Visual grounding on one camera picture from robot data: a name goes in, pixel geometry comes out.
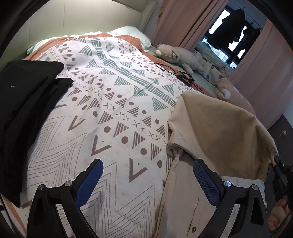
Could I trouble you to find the beige hooded jacket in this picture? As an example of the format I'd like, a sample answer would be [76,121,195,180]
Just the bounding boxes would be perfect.
[155,92,278,237]

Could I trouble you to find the dark hanging clothes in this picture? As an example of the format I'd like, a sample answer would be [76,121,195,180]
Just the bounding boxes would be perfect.
[209,9,262,48]

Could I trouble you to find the person's right hand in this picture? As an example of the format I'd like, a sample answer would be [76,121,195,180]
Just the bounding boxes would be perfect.
[268,199,290,232]

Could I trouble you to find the pink right curtain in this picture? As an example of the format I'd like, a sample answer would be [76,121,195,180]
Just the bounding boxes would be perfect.
[230,20,292,128]

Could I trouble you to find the pink curtain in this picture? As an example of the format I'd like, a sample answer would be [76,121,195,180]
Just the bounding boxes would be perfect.
[230,20,292,128]
[152,0,229,51]

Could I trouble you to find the patterned white bed quilt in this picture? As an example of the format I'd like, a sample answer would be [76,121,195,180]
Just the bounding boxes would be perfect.
[20,37,190,237]

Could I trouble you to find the orange cartoon pillow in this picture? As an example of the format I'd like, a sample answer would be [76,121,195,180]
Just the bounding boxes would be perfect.
[215,78,255,115]

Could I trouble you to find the black folded garment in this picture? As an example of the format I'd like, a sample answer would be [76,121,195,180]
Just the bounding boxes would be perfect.
[1,60,73,207]

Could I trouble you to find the grey plush toy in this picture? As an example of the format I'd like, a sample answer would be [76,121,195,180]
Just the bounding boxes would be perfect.
[154,44,204,75]

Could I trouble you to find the crumpled light green blanket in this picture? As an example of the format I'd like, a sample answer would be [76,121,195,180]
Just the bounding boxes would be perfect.
[195,41,234,77]

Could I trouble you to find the pale green pillow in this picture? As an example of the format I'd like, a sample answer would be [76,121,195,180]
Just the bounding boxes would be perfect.
[26,26,151,55]

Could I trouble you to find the cream padded headboard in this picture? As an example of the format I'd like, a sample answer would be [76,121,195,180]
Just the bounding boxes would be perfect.
[1,1,157,65]

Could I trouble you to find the pink left curtain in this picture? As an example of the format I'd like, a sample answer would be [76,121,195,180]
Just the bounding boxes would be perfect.
[152,0,229,51]

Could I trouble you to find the wall power socket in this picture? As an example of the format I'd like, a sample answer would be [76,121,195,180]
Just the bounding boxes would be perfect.
[282,130,287,137]

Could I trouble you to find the black cable with device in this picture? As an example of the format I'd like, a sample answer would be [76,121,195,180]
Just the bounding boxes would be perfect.
[153,62,206,94]

